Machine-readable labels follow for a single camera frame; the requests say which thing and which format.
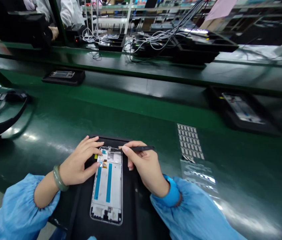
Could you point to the person's left hand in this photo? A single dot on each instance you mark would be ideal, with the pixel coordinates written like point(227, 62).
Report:
point(76, 165)

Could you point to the person's right hand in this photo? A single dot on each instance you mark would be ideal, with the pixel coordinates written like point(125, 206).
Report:
point(148, 167)

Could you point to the black pointed stylus tool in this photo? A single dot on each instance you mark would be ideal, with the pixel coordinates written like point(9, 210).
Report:
point(140, 148)

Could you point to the white phone frame blue strips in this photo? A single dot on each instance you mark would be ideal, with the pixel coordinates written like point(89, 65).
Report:
point(108, 190)

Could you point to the large black work tray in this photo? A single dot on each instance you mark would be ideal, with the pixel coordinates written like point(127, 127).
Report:
point(81, 207)

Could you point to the sheet of small grey stickers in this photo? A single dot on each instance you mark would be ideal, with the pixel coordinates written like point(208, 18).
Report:
point(190, 142)

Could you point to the clear plastic film sheet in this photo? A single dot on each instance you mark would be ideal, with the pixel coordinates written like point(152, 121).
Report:
point(199, 175)

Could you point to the small black carrier tray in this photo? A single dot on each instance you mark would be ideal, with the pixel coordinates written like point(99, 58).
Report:
point(64, 80)

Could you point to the wide black carrier tray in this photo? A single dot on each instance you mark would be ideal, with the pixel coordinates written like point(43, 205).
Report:
point(230, 122)

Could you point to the black tray with phone frames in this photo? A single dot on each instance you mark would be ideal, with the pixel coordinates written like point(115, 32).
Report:
point(111, 45)

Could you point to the black box with red light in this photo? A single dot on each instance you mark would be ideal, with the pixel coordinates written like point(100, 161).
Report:
point(74, 37)

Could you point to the black machine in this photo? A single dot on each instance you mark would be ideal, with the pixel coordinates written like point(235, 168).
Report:
point(18, 25)

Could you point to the background shelving rack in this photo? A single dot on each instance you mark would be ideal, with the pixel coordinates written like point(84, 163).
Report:
point(130, 15)

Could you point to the pink sheet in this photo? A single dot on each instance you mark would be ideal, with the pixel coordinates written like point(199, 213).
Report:
point(220, 10)

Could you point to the silver phone frame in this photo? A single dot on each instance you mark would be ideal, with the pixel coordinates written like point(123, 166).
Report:
point(61, 74)

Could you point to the green frame post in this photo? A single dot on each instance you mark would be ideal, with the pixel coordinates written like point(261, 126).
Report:
point(59, 22)

